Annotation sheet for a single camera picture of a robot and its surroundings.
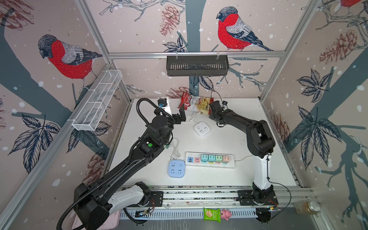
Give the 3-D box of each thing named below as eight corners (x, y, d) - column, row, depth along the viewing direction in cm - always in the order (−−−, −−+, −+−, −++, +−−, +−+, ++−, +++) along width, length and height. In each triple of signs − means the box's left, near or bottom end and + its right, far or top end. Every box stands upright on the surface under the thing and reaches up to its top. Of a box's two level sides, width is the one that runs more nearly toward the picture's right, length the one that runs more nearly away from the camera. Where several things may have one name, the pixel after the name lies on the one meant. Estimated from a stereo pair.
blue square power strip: (167, 178, 82) (167, 176, 80) (169, 161, 89) (168, 159, 86) (185, 178, 82) (185, 176, 80) (185, 161, 89) (185, 159, 86)
